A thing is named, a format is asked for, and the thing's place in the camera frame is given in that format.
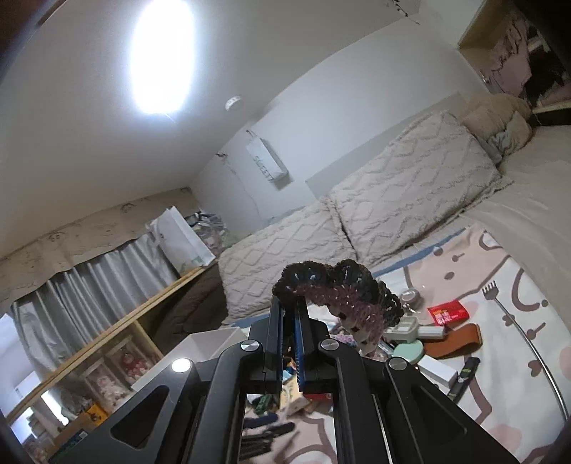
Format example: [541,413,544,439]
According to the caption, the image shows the red snack packet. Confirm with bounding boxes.
[428,301,469,327]

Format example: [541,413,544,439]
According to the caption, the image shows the beige plush blanket pile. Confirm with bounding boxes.
[460,94,532,164]

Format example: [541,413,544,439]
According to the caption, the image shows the grey curtain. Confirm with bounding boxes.
[8,234,179,380]

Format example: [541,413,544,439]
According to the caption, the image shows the metal back scratcher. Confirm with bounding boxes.
[482,281,570,422]

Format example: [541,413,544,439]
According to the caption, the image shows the crocheted dark purple scrunchie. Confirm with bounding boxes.
[272,259,405,357]

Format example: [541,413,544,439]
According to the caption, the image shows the white long box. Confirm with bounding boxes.
[416,355,458,389]

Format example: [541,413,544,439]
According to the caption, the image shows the black vape device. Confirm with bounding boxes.
[447,357,480,404]

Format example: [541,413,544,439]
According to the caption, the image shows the grey pillow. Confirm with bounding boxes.
[328,111,510,266]
[218,198,356,325]

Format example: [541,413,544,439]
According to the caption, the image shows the wall hanging white organizer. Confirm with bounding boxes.
[246,130,288,184]

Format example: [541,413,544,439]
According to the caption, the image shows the wooden bedside shelf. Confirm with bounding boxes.
[4,262,220,464]

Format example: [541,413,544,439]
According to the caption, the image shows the left grey pillow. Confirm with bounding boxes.
[218,198,356,325]

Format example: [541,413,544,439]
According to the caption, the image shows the ceiling light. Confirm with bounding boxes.
[127,1,197,116]

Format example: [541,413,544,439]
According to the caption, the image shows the white paper bag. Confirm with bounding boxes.
[146,206,215,276]

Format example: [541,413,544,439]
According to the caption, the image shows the right grey pillow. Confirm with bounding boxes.
[328,111,510,266]

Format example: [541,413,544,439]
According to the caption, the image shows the orange brown leather pouch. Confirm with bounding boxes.
[424,323,483,359]

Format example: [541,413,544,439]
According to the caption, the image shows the white shoe box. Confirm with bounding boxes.
[132,327,248,392]

